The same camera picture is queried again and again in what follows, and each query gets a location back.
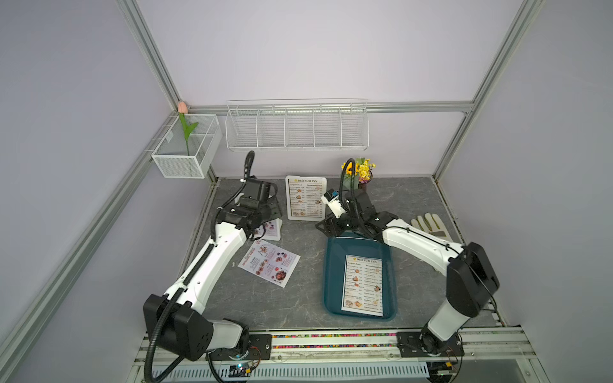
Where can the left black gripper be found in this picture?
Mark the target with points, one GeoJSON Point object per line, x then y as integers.
{"type": "Point", "coordinates": [276, 211]}

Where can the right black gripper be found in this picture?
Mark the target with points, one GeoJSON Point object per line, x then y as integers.
{"type": "Point", "coordinates": [330, 220]}

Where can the white menu holder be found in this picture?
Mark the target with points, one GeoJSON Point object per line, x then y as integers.
{"type": "Point", "coordinates": [258, 216]}
{"type": "Point", "coordinates": [306, 198]}

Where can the red special menu sheet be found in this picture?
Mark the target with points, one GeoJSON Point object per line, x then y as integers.
{"type": "Point", "coordinates": [270, 262]}

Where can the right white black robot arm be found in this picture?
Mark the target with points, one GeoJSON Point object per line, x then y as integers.
{"type": "Point", "coordinates": [470, 280]}

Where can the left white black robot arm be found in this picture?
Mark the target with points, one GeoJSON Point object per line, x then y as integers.
{"type": "Point", "coordinates": [176, 327]}

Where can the sunflower bouquet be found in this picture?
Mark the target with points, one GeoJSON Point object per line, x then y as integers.
{"type": "Point", "coordinates": [358, 171]}

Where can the teal plastic tray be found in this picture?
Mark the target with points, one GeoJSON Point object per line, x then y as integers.
{"type": "Point", "coordinates": [333, 272]}

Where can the beige work glove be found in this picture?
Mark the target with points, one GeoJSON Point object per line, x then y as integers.
{"type": "Point", "coordinates": [433, 225]}

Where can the pink artificial tulip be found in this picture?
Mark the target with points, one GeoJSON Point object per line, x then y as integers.
{"type": "Point", "coordinates": [188, 128]}

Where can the white wire wall shelf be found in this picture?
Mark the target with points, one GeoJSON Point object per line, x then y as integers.
{"type": "Point", "coordinates": [295, 124]}

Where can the white mesh wall basket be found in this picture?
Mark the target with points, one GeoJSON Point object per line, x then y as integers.
{"type": "Point", "coordinates": [170, 154]}

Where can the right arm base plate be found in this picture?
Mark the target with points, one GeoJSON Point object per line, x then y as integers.
{"type": "Point", "coordinates": [415, 343]}

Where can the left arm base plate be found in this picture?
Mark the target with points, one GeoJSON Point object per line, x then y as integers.
{"type": "Point", "coordinates": [257, 347]}

